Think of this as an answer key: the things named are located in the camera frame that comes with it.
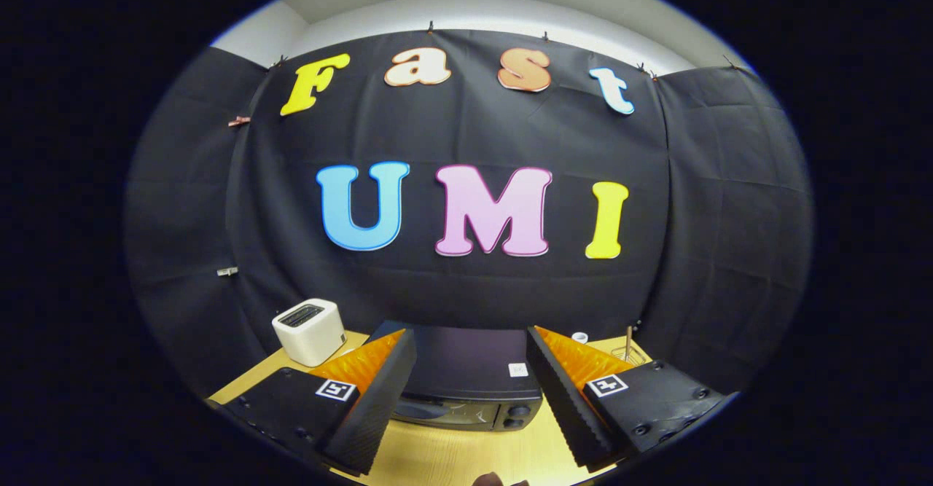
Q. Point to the row of black cloth clips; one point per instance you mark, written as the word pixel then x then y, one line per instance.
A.
pixel 431 28

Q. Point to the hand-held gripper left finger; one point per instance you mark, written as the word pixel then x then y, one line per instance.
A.
pixel 375 398

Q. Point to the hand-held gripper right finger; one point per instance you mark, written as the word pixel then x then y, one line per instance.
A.
pixel 561 398

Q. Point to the black toaster oven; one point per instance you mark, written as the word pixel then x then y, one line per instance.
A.
pixel 466 362

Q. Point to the pink cloth clip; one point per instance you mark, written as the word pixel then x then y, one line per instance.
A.
pixel 238 121

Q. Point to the white bread toaster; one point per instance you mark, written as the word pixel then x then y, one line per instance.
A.
pixel 310 333

